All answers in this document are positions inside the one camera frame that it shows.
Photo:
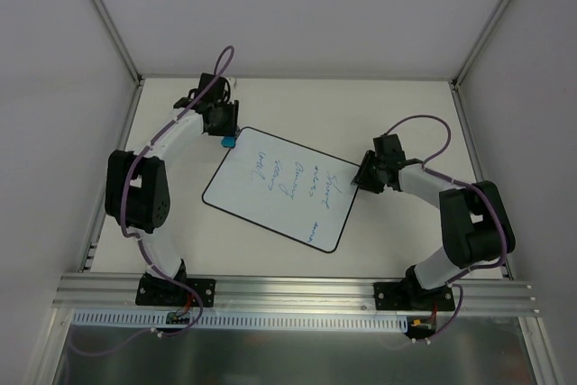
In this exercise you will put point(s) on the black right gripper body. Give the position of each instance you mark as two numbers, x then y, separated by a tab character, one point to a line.
365	171

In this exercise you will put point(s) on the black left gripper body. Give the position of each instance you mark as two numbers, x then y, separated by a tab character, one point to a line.
224	119

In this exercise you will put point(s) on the blue whiteboard eraser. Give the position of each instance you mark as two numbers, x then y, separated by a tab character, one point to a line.
229	142

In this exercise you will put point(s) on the white whiteboard black rim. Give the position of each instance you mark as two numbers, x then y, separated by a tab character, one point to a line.
285	187

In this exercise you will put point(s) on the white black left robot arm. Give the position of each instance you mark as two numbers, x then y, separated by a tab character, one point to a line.
137	188

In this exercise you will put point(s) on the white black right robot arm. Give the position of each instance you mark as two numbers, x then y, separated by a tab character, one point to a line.
475	229

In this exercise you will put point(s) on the shiny metal front panel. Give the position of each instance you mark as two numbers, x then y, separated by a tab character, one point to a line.
469	352

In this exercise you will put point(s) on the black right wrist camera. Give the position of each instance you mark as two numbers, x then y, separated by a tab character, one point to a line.
388	149

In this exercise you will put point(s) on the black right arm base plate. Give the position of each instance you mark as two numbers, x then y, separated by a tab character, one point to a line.
398	296

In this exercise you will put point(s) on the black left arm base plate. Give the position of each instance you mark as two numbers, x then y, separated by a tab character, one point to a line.
156	292

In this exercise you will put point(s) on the aluminium left corner post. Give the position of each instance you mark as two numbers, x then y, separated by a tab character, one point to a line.
106	20

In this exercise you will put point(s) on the aluminium corner post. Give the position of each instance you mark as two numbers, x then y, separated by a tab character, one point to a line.
106	20
488	28

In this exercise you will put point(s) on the white slotted cable duct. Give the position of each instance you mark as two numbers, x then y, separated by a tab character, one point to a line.
371	323

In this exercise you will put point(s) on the aluminium front rail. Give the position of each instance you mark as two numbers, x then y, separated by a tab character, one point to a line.
297	295

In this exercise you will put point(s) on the aluminium right corner post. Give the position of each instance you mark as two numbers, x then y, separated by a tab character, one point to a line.
488	28

